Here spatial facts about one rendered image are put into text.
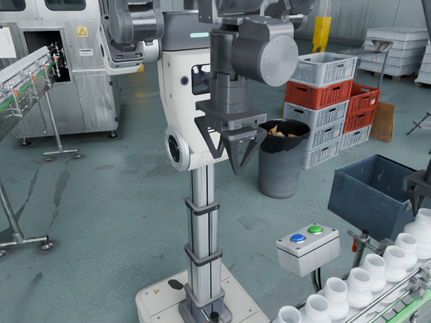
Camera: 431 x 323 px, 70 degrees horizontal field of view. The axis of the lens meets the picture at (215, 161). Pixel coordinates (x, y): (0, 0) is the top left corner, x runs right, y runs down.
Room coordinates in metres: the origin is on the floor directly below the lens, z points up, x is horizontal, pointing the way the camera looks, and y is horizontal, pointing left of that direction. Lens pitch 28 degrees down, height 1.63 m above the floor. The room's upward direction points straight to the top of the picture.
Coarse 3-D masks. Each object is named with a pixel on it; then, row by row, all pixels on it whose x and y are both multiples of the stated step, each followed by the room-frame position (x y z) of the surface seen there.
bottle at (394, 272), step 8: (392, 248) 0.49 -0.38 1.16; (400, 248) 0.49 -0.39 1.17; (384, 256) 0.48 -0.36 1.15; (392, 256) 0.47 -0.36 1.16; (400, 256) 0.48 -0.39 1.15; (392, 264) 0.46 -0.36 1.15; (400, 264) 0.46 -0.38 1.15; (384, 272) 0.46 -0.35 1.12; (392, 272) 0.46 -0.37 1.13; (400, 272) 0.46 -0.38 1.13; (392, 280) 0.45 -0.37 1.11; (400, 280) 0.45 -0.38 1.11; (384, 288) 0.45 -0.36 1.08; (392, 296) 0.45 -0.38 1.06; (384, 304) 0.45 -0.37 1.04
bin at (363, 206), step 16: (368, 160) 1.33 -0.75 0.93; (384, 160) 1.33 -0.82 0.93; (336, 176) 1.20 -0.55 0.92; (352, 176) 1.28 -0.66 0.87; (368, 176) 1.35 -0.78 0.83; (384, 176) 1.31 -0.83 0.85; (400, 176) 1.25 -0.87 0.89; (336, 192) 1.18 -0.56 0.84; (352, 192) 1.12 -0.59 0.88; (368, 192) 1.06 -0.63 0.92; (384, 192) 1.29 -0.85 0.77; (400, 192) 1.23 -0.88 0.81; (336, 208) 1.17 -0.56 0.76; (352, 208) 1.10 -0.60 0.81; (368, 208) 1.04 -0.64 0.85; (384, 208) 0.99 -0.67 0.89; (400, 208) 0.95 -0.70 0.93; (352, 224) 1.09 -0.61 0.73; (368, 224) 1.03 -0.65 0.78; (384, 224) 0.98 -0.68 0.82; (400, 224) 0.97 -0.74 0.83
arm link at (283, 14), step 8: (280, 0) 0.95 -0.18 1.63; (288, 0) 0.94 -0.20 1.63; (296, 0) 0.92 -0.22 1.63; (304, 0) 0.91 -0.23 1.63; (312, 0) 0.92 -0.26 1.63; (272, 8) 0.97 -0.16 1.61; (280, 8) 0.94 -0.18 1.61; (288, 8) 0.93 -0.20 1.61; (296, 8) 0.92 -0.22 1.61; (304, 8) 0.93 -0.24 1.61; (312, 8) 0.97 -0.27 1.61; (272, 16) 0.97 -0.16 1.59; (280, 16) 0.94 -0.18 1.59; (288, 16) 0.95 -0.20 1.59; (304, 16) 0.98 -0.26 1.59; (304, 24) 0.99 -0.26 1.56
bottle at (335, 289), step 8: (328, 280) 0.41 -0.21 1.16; (336, 280) 0.41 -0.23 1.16; (328, 288) 0.39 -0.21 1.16; (336, 288) 0.41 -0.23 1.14; (344, 288) 0.39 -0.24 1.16; (328, 296) 0.38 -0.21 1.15; (336, 296) 0.38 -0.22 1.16; (344, 296) 0.38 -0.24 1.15; (336, 304) 0.38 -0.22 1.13; (344, 304) 0.38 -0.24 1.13; (328, 312) 0.37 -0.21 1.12; (336, 312) 0.37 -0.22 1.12; (344, 312) 0.37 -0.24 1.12; (336, 320) 0.37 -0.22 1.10; (344, 320) 0.37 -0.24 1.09
